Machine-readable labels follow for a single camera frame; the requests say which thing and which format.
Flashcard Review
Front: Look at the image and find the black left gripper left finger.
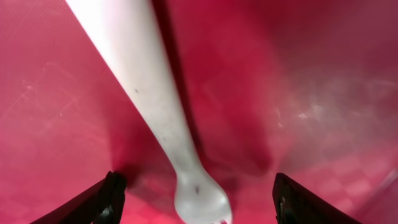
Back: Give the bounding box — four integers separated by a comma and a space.
33, 171, 127, 224

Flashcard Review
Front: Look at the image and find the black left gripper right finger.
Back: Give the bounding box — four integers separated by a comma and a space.
272, 172, 359, 224

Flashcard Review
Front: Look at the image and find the white plastic fork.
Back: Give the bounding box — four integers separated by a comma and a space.
67, 0, 233, 223

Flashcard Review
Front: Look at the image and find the red plastic tray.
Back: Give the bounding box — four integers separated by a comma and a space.
1, 1, 397, 223

